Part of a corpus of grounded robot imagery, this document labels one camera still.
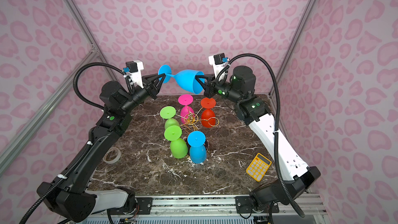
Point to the clear tape roll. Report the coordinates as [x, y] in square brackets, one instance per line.
[112, 156]

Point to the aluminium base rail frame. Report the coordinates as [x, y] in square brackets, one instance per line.
[214, 209]

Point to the gold wire wine glass rack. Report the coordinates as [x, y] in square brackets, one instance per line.
[191, 125]

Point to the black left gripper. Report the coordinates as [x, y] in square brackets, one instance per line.
[148, 85]

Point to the blue wine glass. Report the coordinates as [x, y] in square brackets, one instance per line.
[185, 79]
[197, 151]

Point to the magenta wine glass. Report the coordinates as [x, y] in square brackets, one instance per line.
[185, 100]

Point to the lime green wine glass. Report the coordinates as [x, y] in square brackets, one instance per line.
[178, 146]
[168, 114]

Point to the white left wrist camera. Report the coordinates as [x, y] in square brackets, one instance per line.
[133, 73]

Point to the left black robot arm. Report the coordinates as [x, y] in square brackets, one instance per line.
[67, 194]

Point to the red wine glass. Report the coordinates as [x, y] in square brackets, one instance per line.
[208, 119]

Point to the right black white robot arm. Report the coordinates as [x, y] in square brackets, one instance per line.
[294, 175]

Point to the rear lime green wine glass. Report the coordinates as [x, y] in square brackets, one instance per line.
[168, 114]

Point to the aluminium enclosure frame strut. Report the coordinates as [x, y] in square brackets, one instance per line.
[25, 45]

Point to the front lime green wine glass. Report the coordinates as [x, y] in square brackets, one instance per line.
[178, 146]

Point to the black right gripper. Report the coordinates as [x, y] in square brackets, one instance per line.
[210, 87]

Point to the yellow calculator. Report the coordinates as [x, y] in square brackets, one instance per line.
[258, 167]

